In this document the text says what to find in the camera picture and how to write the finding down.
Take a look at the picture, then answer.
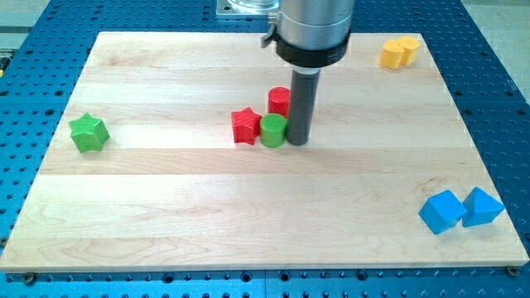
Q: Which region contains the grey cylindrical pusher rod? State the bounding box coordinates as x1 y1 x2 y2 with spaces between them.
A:
286 67 320 146

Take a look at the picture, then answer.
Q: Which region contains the yellow heart block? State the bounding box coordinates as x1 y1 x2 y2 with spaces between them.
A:
378 39 404 70

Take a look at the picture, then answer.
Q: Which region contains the light wooden board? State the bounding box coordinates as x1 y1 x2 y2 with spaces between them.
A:
1 31 528 272

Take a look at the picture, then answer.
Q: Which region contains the yellow hexagon block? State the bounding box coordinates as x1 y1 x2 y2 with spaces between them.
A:
397 36 421 65

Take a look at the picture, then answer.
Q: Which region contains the green cylinder block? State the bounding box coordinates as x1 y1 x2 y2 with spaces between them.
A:
260 113 287 148

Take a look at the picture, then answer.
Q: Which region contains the red cylinder block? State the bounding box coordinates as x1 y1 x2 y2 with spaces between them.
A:
267 87 291 118

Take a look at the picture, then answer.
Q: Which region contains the green star block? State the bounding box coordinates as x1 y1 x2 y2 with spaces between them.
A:
68 113 110 153

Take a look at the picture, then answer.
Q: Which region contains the red star block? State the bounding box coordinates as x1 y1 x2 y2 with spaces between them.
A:
231 107 262 146

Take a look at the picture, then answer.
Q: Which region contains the blue cube block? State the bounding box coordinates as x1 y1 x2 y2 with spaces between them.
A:
418 190 467 234

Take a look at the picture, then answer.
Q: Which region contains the blue triangle block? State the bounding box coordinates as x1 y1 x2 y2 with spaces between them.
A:
462 187 505 228

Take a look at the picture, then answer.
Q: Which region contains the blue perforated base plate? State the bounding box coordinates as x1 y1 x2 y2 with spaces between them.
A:
1 1 529 297

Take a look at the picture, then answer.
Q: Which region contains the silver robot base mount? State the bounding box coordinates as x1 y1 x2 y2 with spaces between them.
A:
216 0 279 17

